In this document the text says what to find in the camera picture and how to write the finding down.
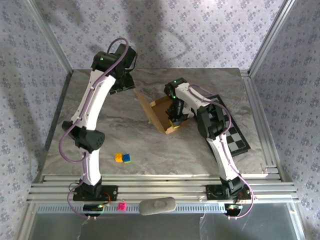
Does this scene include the brown cardboard paper box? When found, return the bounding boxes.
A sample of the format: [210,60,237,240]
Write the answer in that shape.
[132,88,191,135]

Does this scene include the black grey checkerboard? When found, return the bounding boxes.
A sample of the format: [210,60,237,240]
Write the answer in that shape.
[189,94,251,163]

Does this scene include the grey oval stone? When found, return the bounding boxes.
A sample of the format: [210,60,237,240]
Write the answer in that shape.
[138,196,177,216]

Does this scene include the aluminium side rail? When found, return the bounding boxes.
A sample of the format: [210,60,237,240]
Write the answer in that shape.
[239,69,286,181]
[34,71,73,183]

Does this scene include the aluminium frame rails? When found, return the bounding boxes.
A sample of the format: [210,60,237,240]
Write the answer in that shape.
[26,174,300,204]

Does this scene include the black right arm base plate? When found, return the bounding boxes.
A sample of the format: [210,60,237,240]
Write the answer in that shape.
[206,184,252,201]

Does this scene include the grey slotted cable duct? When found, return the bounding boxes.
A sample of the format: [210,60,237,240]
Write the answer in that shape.
[36,202,293,215]

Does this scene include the aluminium corner post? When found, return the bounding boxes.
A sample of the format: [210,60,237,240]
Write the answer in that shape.
[24,0,75,76]
[247,0,300,76]

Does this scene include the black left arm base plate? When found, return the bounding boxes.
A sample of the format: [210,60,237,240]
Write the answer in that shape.
[72,184,118,202]

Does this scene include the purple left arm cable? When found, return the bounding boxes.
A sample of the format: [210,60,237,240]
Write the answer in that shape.
[58,37,130,221]

